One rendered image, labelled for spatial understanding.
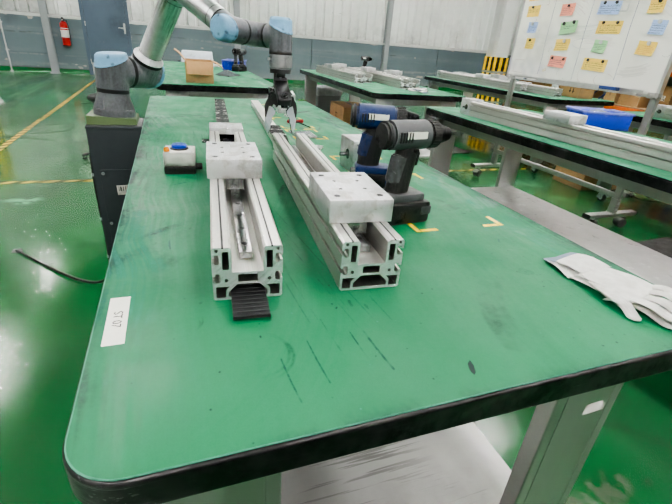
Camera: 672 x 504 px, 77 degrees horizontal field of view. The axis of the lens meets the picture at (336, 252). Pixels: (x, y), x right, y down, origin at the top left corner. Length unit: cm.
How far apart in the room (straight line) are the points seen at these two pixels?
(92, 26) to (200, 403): 1210
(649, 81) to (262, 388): 347
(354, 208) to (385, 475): 68
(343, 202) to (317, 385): 31
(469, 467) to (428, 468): 10
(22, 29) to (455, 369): 1248
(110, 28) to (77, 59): 107
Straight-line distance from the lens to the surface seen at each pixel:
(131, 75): 196
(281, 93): 148
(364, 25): 1345
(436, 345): 59
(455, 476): 119
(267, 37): 155
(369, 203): 70
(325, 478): 112
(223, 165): 90
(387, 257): 67
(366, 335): 58
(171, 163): 123
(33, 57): 1273
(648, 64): 374
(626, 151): 218
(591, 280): 85
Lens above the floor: 113
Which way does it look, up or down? 26 degrees down
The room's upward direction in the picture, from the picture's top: 5 degrees clockwise
